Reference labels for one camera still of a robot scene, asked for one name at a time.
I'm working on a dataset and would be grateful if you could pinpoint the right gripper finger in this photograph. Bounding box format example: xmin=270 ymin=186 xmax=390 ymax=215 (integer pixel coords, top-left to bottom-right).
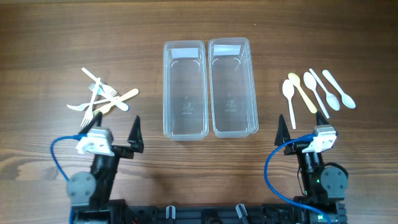
xmin=316 ymin=111 xmax=329 ymax=126
xmin=274 ymin=114 xmax=291 ymax=146

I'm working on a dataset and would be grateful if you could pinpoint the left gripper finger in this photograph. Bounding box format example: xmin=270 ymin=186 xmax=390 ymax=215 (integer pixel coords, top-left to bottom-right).
xmin=82 ymin=112 xmax=103 ymax=134
xmin=127 ymin=115 xmax=144 ymax=153

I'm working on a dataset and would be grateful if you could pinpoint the white fork diagonal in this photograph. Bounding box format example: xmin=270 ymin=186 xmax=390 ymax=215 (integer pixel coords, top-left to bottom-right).
xmin=80 ymin=78 xmax=101 ymax=128

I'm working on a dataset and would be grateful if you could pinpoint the white fork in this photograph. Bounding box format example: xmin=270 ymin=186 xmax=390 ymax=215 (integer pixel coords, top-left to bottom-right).
xmin=67 ymin=96 xmax=119 ymax=111

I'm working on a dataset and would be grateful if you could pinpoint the light blue plastic fork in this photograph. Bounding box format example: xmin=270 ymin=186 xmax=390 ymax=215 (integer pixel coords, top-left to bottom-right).
xmin=89 ymin=84 xmax=129 ymax=111

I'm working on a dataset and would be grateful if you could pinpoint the white fork handle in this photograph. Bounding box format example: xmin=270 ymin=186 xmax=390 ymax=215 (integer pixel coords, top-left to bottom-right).
xmin=81 ymin=68 xmax=118 ymax=96

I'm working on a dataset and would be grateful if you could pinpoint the yellow plastic fork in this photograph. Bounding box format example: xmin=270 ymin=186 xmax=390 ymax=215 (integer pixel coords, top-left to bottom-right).
xmin=93 ymin=88 xmax=139 ymax=115

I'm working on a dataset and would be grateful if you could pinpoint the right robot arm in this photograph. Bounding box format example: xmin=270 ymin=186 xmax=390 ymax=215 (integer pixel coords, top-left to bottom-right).
xmin=264 ymin=112 xmax=348 ymax=223

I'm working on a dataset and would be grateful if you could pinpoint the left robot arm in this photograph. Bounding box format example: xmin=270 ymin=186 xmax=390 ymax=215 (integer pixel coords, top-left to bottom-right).
xmin=67 ymin=114 xmax=144 ymax=223

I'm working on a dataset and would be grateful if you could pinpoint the right clear plastic container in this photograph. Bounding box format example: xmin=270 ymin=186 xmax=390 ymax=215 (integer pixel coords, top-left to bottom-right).
xmin=208 ymin=37 xmax=259 ymax=138

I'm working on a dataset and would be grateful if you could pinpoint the clear plastic container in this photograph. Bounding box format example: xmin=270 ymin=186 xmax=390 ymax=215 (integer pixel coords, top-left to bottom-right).
xmin=208 ymin=37 xmax=259 ymax=138
xmin=163 ymin=40 xmax=209 ymax=141

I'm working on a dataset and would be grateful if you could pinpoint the left clear plastic container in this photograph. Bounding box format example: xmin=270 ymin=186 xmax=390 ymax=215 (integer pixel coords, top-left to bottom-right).
xmin=163 ymin=40 xmax=209 ymax=141

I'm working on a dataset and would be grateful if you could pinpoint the translucent white spoon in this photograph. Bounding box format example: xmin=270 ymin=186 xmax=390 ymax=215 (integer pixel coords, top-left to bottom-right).
xmin=309 ymin=68 xmax=340 ymax=111

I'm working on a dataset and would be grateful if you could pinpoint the white spoon far right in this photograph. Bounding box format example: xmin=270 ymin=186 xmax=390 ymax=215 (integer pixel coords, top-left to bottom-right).
xmin=322 ymin=70 xmax=356 ymax=109

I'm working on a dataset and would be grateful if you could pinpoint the white spoon middle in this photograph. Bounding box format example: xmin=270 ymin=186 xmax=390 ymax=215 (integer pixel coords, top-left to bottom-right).
xmin=303 ymin=72 xmax=330 ymax=118

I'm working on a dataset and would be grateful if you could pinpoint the white spoon far left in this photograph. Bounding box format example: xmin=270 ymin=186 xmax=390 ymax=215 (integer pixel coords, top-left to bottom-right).
xmin=282 ymin=80 xmax=296 ymax=129

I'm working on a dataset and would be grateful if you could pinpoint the yellow plastic spoon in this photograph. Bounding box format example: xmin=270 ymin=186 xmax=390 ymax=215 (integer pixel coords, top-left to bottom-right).
xmin=288 ymin=72 xmax=317 ymax=114

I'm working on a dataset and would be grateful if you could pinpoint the right blue cable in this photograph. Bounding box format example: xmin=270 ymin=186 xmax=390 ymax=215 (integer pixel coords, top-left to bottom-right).
xmin=264 ymin=133 xmax=333 ymax=224

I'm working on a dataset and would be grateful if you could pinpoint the blue cable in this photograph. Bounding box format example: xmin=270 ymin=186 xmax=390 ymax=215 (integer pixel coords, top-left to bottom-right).
xmin=50 ymin=134 xmax=88 ymax=224
xmin=264 ymin=133 xmax=333 ymax=224

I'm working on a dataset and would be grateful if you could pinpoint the left blue cable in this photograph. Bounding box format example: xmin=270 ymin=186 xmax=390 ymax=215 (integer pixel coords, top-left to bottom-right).
xmin=50 ymin=134 xmax=88 ymax=224

